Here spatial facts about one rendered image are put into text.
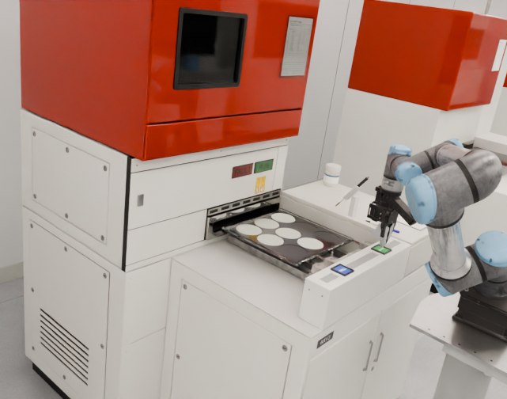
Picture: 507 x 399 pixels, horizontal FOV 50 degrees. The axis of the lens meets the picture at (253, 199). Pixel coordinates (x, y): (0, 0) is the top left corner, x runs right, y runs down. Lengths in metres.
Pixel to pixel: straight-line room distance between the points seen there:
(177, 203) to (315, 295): 0.59
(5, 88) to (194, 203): 1.49
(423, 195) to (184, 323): 1.06
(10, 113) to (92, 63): 1.39
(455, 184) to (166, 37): 0.90
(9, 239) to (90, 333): 1.35
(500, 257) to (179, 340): 1.15
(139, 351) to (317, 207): 0.90
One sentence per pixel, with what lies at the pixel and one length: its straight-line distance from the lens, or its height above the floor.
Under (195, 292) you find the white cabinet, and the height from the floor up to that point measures 0.74.
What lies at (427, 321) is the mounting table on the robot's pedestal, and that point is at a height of 0.82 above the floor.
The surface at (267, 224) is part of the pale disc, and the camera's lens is 2.17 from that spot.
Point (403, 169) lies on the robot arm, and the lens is 1.74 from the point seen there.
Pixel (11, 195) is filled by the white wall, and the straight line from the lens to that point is 3.33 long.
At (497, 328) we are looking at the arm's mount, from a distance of 1.95.
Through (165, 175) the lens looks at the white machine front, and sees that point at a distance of 1.84.
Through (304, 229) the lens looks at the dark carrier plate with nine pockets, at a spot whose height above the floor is 0.90.
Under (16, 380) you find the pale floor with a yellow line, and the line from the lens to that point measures 2.78.
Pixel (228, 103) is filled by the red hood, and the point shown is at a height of 1.39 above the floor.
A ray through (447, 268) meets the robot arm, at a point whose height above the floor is 1.08.
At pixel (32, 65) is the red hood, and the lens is 2.19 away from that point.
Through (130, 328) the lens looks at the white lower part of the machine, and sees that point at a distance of 2.03.
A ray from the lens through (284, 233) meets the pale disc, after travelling 2.12.
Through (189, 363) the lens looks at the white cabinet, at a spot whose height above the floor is 0.44.
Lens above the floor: 1.73
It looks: 20 degrees down
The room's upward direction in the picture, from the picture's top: 8 degrees clockwise
